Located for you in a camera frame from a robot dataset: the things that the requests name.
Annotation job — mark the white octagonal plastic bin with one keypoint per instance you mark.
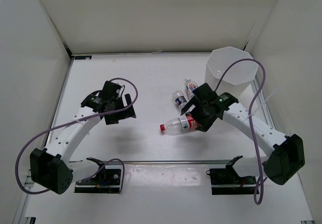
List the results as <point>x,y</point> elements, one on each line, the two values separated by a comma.
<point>231,70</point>

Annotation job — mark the aluminium table rail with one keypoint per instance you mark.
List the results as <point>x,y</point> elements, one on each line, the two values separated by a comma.
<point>166,162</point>

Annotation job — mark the white cap labeled bottle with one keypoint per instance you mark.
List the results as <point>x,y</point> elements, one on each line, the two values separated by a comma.
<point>190,86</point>

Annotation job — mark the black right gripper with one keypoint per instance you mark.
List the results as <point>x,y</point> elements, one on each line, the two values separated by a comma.
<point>204,124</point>

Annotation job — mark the black cap small bottle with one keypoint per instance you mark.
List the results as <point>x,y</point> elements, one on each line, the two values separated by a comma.
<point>179,99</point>

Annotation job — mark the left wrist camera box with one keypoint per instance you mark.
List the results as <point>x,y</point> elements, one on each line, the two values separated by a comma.
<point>111,91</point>

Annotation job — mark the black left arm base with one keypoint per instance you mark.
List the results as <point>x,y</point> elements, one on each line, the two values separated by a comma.
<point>109,178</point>

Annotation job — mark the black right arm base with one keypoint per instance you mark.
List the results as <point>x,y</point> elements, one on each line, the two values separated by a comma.
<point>226,181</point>

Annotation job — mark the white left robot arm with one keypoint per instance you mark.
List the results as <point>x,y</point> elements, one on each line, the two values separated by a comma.
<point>51,166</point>

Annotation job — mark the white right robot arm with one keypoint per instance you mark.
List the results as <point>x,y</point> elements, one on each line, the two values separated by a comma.
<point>285,154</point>

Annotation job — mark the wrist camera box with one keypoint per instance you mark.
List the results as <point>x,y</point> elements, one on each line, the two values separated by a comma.
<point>203,93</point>
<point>111,91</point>

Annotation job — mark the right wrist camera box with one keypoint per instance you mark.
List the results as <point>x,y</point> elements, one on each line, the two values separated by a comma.
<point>203,93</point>

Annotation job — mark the red label plastic bottle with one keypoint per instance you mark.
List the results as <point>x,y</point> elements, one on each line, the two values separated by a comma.
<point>180,125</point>

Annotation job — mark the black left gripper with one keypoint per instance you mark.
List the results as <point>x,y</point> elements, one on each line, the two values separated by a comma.
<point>113,119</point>

